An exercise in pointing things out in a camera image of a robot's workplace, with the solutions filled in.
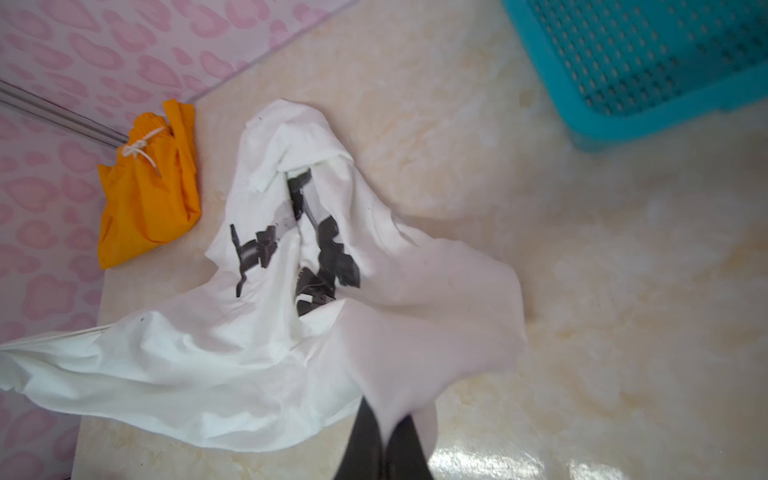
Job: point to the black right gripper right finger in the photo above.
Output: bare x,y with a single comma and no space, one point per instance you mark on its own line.
404,456

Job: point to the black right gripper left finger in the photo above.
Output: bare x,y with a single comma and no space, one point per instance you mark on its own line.
362,459

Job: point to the white patterned garment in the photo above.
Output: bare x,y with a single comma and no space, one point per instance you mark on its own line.
322,300

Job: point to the orange shorts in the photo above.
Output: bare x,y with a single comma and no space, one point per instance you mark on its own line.
151,191

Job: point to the teal plastic laundry basket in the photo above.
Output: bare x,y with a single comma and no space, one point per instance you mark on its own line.
617,71

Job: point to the aluminium frame post left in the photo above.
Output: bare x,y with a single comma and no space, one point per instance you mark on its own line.
46,111

